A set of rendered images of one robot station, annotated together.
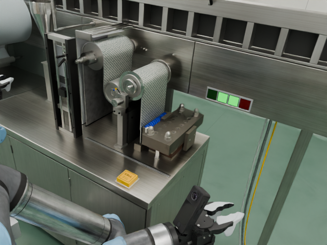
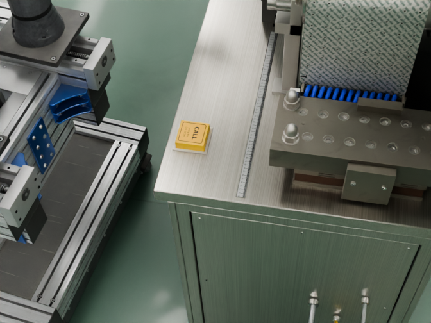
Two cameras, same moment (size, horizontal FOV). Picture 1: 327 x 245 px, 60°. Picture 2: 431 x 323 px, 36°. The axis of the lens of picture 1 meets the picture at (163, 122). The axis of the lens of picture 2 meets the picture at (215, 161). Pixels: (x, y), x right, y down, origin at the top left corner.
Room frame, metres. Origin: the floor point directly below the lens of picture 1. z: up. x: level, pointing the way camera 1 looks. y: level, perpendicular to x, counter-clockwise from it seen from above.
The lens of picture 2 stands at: (0.78, -0.84, 2.16)
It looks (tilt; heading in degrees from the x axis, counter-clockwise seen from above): 54 degrees down; 75
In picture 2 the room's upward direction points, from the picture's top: 4 degrees counter-clockwise
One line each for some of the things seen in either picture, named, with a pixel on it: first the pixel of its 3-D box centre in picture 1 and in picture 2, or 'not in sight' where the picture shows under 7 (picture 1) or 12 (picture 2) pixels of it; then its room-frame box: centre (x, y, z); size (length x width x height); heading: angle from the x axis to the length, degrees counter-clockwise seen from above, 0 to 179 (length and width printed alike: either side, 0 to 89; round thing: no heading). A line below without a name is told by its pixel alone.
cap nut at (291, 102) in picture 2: (150, 130); (292, 98); (1.19, 0.06, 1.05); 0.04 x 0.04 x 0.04
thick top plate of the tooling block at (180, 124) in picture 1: (174, 128); (365, 140); (1.32, -0.07, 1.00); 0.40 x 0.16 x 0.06; 151
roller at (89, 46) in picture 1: (109, 51); not in sight; (1.50, 0.33, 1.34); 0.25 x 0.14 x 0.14; 151
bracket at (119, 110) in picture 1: (120, 121); (287, 44); (1.24, 0.22, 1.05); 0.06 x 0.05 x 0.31; 151
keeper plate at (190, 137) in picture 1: (190, 138); (367, 185); (1.29, -0.15, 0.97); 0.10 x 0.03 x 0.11; 151
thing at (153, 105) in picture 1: (153, 106); (356, 62); (1.34, 0.06, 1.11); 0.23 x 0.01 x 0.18; 151
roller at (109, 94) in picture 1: (127, 86); not in sight; (1.43, 0.22, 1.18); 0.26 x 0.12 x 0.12; 151
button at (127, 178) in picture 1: (127, 178); (192, 135); (0.98, 0.14, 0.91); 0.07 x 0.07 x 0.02; 61
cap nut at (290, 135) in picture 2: (168, 135); (290, 132); (1.16, -0.03, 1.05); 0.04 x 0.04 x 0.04
